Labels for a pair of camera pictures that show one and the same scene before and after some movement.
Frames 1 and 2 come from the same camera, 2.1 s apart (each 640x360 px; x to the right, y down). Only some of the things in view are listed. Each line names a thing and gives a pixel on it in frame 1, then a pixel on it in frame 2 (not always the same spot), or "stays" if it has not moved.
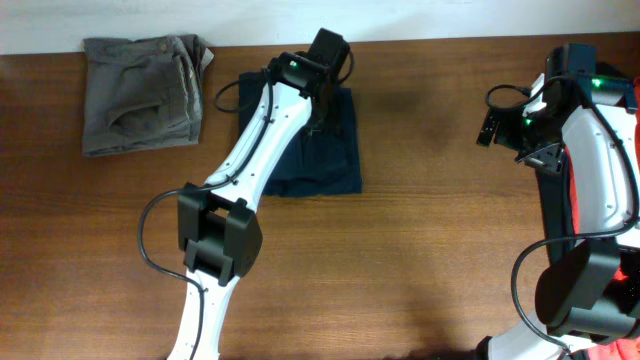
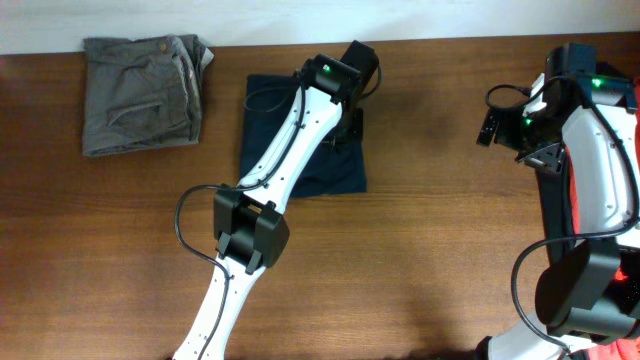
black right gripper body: x=535 y=138 stays
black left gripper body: x=329 y=117 -> x=350 y=127
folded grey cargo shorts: x=142 y=93 stays
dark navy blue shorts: x=324 y=161 stays
